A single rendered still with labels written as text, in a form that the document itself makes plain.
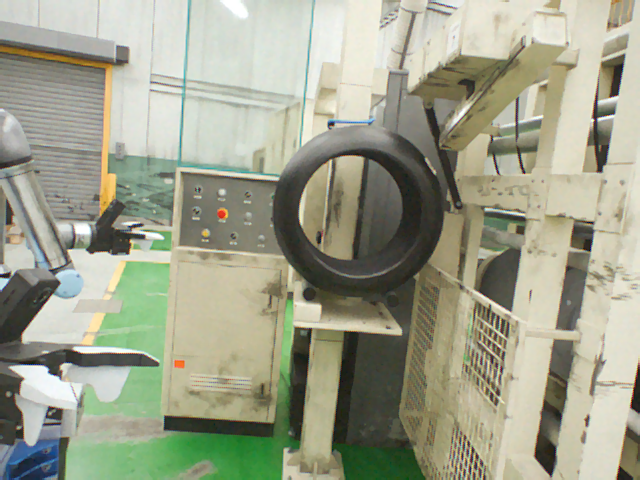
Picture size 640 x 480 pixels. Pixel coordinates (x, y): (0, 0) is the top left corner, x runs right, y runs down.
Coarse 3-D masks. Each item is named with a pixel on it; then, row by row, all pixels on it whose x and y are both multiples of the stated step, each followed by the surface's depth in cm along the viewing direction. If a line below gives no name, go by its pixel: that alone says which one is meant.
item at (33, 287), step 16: (16, 272) 46; (32, 272) 47; (48, 272) 49; (16, 288) 46; (32, 288) 46; (48, 288) 48; (0, 304) 46; (16, 304) 46; (32, 304) 48; (0, 320) 46; (16, 320) 48; (32, 320) 50; (0, 336) 47; (16, 336) 50
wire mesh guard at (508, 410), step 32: (416, 288) 197; (416, 320) 194; (448, 320) 157; (480, 320) 132; (512, 320) 112; (416, 352) 190; (448, 352) 155; (480, 352) 130; (448, 384) 153; (480, 384) 128; (512, 384) 110; (448, 416) 150; (480, 416) 126; (512, 416) 111; (416, 448) 178; (448, 448) 148
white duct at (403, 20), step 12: (408, 0) 216; (420, 0) 215; (408, 12) 219; (420, 12) 219; (396, 24) 228; (408, 24) 223; (420, 24) 225; (396, 36) 230; (396, 48) 233; (408, 48) 231; (396, 60) 236; (408, 60) 236
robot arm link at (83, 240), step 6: (78, 228) 134; (84, 228) 135; (90, 228) 137; (78, 234) 134; (84, 234) 135; (90, 234) 136; (78, 240) 134; (84, 240) 135; (90, 240) 136; (78, 246) 135; (84, 246) 136
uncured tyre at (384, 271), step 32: (352, 128) 152; (320, 160) 149; (384, 160) 178; (416, 160) 151; (288, 192) 150; (416, 192) 178; (288, 224) 151; (416, 224) 180; (288, 256) 156; (320, 256) 181; (384, 256) 182; (416, 256) 155; (320, 288) 158; (352, 288) 155; (384, 288) 157
